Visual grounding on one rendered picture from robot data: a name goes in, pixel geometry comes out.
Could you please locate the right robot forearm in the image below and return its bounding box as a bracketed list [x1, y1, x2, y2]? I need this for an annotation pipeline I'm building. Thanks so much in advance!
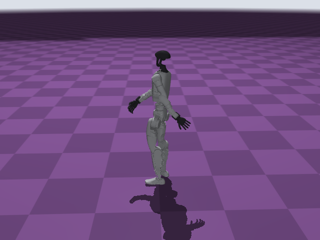
[139, 88, 152, 103]

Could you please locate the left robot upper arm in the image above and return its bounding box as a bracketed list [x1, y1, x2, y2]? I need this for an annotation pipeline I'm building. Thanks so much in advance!
[151, 73, 168, 102]

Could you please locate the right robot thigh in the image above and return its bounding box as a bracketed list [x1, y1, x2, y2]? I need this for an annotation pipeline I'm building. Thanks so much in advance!
[156, 113, 170, 150]

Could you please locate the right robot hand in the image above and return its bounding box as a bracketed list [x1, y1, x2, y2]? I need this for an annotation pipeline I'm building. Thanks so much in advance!
[127, 96, 141, 114]

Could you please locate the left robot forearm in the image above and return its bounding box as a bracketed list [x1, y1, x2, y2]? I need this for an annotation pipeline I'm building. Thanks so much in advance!
[159, 95, 179, 119]

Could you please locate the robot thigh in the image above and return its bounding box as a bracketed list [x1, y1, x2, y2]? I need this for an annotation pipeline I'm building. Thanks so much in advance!
[156, 113, 170, 150]
[146, 115, 163, 155]

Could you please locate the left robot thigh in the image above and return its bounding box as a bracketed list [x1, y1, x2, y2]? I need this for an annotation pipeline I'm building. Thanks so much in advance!
[146, 115, 163, 155]

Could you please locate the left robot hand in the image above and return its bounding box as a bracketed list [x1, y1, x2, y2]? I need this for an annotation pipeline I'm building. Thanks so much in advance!
[172, 112, 191, 130]

